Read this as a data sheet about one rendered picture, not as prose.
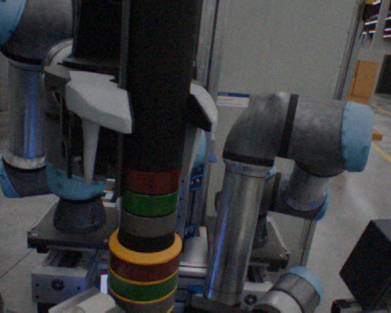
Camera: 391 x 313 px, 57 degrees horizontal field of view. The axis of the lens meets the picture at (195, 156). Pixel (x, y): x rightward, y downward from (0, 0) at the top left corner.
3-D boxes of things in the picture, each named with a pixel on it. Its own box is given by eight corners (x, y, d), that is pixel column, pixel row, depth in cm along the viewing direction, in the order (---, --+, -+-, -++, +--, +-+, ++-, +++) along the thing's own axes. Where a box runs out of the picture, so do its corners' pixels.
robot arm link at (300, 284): (320, 312, 67) (331, 274, 64) (297, 347, 59) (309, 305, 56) (282, 292, 71) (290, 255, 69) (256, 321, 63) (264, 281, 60)
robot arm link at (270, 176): (232, 194, 113) (239, 154, 109) (274, 204, 110) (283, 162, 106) (225, 209, 102) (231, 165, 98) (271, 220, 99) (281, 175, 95)
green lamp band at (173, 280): (140, 314, 19) (142, 295, 19) (92, 275, 22) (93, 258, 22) (191, 279, 23) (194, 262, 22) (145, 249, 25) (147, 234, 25)
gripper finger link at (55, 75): (126, 115, 20) (114, 90, 28) (128, 83, 20) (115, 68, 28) (36, 110, 19) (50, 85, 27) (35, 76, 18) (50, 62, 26)
